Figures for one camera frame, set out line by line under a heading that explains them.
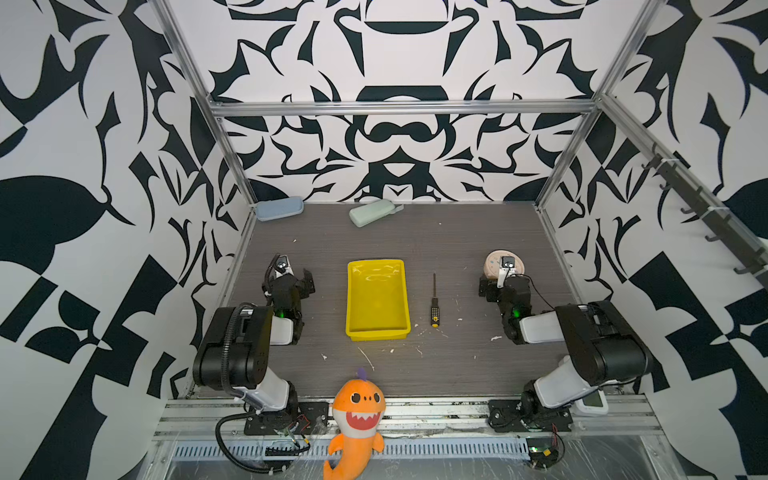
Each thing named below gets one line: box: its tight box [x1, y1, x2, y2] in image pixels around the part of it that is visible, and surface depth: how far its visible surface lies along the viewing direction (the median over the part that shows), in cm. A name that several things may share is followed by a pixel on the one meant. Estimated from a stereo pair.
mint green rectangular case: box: [349, 199, 404, 228], surface depth 116 cm
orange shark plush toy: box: [323, 368, 386, 480], surface depth 69 cm
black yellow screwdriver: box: [430, 273, 440, 328], surface depth 94 cm
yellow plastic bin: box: [345, 259, 411, 341], surface depth 95 cm
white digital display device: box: [575, 389, 609, 415], surface depth 74 cm
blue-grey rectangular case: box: [255, 197, 304, 222], surface depth 118 cm
